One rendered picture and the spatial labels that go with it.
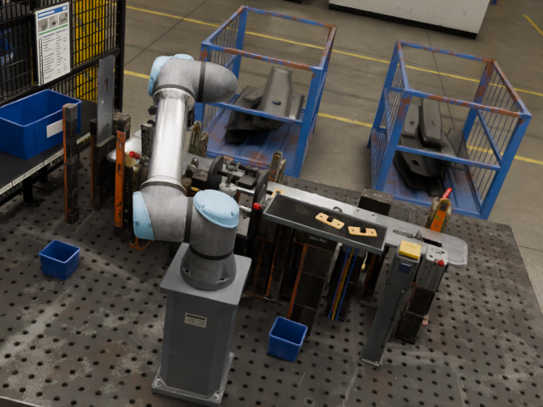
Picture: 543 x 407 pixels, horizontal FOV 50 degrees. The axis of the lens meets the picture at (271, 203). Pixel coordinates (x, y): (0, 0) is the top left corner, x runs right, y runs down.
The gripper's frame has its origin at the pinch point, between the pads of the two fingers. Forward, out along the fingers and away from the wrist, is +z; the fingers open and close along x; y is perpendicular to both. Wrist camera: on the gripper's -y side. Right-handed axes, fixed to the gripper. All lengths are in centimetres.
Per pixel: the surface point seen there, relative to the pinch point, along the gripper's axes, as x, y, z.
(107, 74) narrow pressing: -2.9, -26.6, -21.8
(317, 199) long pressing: 0, 61, 5
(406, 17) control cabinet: 781, 35, 92
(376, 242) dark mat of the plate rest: -41, 86, -11
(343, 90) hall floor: 409, 11, 105
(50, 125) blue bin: -25.2, -35.6, -6.8
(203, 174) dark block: -26.8, 24.4, -6.8
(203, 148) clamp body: 14.1, 8.1, 5.6
